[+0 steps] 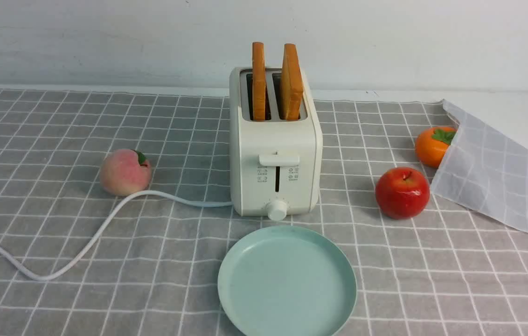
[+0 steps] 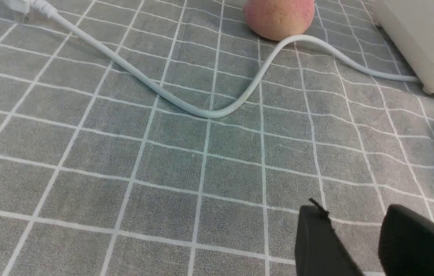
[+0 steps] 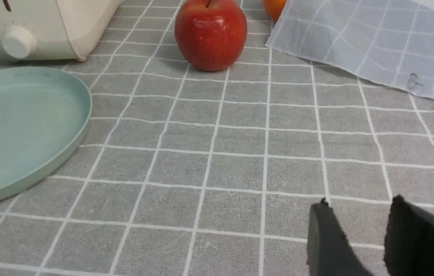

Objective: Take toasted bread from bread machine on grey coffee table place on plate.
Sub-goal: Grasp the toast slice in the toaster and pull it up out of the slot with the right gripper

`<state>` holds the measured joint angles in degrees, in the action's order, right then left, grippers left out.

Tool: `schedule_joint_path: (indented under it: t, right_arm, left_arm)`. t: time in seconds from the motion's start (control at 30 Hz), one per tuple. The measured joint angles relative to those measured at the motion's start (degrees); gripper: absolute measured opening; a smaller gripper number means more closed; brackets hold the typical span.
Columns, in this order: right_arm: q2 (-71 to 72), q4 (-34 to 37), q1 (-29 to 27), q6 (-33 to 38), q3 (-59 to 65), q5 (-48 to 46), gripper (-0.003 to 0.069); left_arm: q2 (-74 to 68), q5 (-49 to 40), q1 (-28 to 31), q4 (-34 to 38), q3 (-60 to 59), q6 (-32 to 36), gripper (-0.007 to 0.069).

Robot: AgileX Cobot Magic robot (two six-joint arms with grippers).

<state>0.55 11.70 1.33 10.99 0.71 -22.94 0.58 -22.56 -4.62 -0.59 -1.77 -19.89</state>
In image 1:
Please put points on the toast slice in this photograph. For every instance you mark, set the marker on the toast slice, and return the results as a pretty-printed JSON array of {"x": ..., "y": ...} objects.
[
  {"x": 258, "y": 82},
  {"x": 291, "y": 85}
]

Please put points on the light green round plate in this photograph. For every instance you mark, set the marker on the light green round plate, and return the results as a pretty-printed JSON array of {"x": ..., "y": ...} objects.
[{"x": 286, "y": 281}]

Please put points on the white two-slot toaster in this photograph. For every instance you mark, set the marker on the white two-slot toaster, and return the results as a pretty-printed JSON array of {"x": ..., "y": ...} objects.
[{"x": 275, "y": 164}]

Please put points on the pink peach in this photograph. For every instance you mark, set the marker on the pink peach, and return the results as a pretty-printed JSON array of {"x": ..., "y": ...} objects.
[{"x": 124, "y": 172}]

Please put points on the red apple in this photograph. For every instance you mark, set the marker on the red apple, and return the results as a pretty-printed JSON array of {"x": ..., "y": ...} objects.
[{"x": 402, "y": 193}]

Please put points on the orange persimmon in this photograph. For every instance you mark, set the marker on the orange persimmon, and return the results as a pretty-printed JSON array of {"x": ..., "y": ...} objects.
[{"x": 432, "y": 144}]

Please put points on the grey checked tablecloth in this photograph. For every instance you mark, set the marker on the grey checked tablecloth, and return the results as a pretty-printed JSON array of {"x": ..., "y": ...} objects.
[{"x": 450, "y": 271}]

